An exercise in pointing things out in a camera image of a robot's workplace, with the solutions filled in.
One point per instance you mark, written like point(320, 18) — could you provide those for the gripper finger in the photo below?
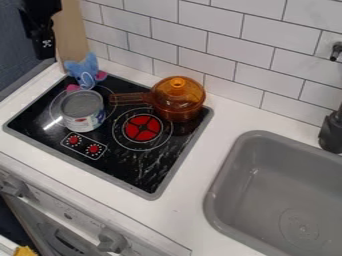
point(43, 46)

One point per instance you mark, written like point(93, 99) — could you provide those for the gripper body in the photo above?
point(39, 13)

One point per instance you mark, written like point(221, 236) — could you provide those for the silver pot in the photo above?
point(82, 111)

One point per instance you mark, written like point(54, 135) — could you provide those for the orange pot lid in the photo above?
point(178, 91)

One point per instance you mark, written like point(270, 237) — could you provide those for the orange pot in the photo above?
point(178, 111)

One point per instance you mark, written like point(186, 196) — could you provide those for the toy stove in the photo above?
point(147, 166)

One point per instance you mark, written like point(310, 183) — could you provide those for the wooden board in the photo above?
point(71, 33)

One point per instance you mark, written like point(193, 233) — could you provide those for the blue plush elephant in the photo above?
point(85, 71)

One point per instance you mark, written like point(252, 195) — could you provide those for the yellow toy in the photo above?
point(25, 251)

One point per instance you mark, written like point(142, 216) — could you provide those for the toy sink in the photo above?
point(285, 190)

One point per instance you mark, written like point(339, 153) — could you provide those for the tap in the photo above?
point(331, 133)

